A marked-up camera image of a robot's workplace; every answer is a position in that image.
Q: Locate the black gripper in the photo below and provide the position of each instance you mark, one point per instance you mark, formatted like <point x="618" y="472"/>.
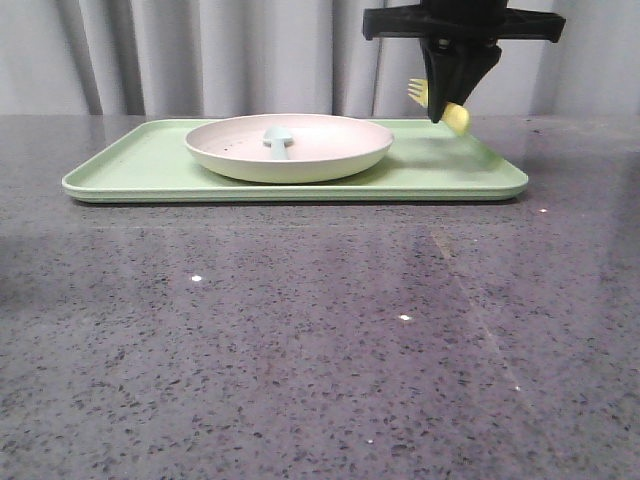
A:
<point x="453" y="77"/>

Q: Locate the yellow plastic fork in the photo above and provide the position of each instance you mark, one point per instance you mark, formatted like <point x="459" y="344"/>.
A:
<point x="455" y="116"/>

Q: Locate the cream round plate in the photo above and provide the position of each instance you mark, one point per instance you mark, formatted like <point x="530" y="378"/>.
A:
<point x="324" y="147"/>

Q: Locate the light blue plastic spoon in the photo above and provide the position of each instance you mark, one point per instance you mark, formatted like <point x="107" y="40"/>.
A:
<point x="277" y="139"/>

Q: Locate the light green plastic tray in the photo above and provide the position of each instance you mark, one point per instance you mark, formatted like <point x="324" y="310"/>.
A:
<point x="427" y="162"/>

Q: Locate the grey pleated curtain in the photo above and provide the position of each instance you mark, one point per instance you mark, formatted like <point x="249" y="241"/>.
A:
<point x="232" y="58"/>

